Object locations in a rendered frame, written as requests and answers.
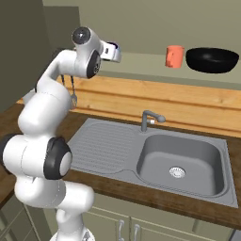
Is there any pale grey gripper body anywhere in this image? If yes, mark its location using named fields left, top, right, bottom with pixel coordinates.
left=107, top=41, right=123, bottom=64

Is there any olive cabinet door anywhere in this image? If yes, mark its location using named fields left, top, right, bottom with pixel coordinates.
left=0, top=0, right=54, bottom=113
left=42, top=5, right=82, bottom=53

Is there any orange cup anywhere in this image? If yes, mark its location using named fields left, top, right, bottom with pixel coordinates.
left=165, top=44, right=185, bottom=69

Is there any grey hanging fork utensil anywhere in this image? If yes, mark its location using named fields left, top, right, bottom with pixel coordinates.
left=70, top=74, right=78, bottom=110

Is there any grey sink tap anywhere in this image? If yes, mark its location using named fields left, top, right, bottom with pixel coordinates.
left=139, top=109, right=167, bottom=133

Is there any grey steel sink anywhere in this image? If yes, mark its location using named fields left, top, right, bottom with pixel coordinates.
left=67, top=117, right=239, bottom=209

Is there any black bowl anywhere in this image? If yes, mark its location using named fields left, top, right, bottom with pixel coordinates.
left=185, top=47, right=240, bottom=74

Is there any pale green cupboard door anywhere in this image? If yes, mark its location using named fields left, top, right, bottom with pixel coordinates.
left=82, top=205, right=132, bottom=241
left=129, top=216, right=233, bottom=241

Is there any pale green corner cupboard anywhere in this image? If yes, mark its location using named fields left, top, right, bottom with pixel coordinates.
left=0, top=193, right=53, bottom=241

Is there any silver cupboard handle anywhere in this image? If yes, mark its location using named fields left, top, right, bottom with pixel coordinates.
left=117, top=218, right=125, bottom=241
left=132, top=223, right=141, bottom=241

